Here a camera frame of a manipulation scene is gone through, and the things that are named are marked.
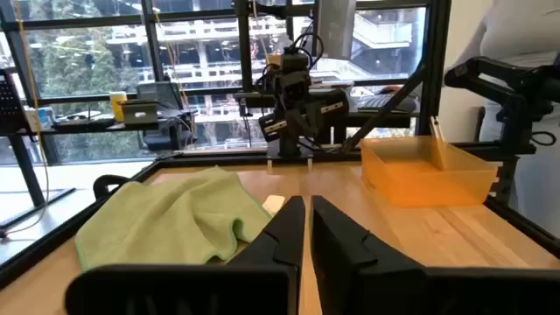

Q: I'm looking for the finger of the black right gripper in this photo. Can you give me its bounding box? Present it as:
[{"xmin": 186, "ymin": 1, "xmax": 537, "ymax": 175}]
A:
[
  {"xmin": 315, "ymin": 89, "xmax": 350, "ymax": 128},
  {"xmin": 258, "ymin": 112, "xmax": 290, "ymax": 143}
]

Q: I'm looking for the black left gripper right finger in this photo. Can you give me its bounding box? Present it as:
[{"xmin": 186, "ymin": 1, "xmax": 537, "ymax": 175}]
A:
[{"xmin": 311, "ymin": 195, "xmax": 560, "ymax": 315}]

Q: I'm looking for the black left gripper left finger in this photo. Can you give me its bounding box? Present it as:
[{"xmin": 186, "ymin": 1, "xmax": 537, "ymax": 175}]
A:
[{"xmin": 65, "ymin": 195, "xmax": 306, "ymax": 315}]

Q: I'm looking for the green microfiber towel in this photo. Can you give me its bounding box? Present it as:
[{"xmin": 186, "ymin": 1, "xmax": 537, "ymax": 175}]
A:
[{"xmin": 74, "ymin": 166, "xmax": 274, "ymax": 272}]

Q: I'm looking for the black diagonal brace bar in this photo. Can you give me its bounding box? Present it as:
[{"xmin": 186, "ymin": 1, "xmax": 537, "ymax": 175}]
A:
[{"xmin": 340, "ymin": 60, "xmax": 428, "ymax": 154}]

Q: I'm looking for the dark computer keyboard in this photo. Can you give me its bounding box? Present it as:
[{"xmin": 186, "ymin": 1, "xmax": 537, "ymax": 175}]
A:
[{"xmin": 356, "ymin": 94, "xmax": 419, "ymax": 114}]

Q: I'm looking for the grey laptop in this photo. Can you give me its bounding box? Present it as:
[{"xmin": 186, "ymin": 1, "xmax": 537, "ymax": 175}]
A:
[{"xmin": 136, "ymin": 80, "xmax": 185, "ymax": 110}]

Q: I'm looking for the grey metal box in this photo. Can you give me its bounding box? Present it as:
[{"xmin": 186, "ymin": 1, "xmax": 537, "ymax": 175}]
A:
[{"xmin": 120, "ymin": 99, "xmax": 159, "ymax": 126}]

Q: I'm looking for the yellow cup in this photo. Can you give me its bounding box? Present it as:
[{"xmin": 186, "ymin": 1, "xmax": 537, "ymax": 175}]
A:
[{"xmin": 108, "ymin": 90, "xmax": 129, "ymax": 123}]

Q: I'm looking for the person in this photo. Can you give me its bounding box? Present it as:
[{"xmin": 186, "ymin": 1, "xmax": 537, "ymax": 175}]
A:
[{"xmin": 441, "ymin": 0, "xmax": 560, "ymax": 237}]

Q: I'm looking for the white blue small box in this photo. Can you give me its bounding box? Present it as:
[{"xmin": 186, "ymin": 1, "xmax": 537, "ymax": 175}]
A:
[{"xmin": 25, "ymin": 107, "xmax": 56, "ymax": 130}]

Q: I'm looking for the black perforated panel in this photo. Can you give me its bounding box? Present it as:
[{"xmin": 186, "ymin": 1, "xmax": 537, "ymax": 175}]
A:
[{"xmin": 0, "ymin": 68, "xmax": 26, "ymax": 132}]

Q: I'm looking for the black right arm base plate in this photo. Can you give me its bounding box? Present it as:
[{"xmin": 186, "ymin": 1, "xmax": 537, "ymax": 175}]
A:
[{"xmin": 265, "ymin": 148, "xmax": 315, "ymax": 162}]

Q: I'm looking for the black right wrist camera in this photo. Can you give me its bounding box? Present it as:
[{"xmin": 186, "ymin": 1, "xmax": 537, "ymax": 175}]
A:
[{"xmin": 279, "ymin": 51, "xmax": 312, "ymax": 74}]

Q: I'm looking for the black window frame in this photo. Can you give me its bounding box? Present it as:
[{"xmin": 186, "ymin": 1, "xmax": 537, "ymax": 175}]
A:
[{"xmin": 0, "ymin": 0, "xmax": 452, "ymax": 167}]

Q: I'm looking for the black loop handle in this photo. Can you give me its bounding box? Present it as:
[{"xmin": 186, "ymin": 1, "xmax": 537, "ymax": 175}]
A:
[{"xmin": 93, "ymin": 173, "xmax": 131, "ymax": 200}]

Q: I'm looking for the yellow hanging cable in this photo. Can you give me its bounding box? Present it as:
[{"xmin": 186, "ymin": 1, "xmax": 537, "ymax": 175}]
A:
[{"xmin": 0, "ymin": 0, "xmax": 53, "ymax": 240}]

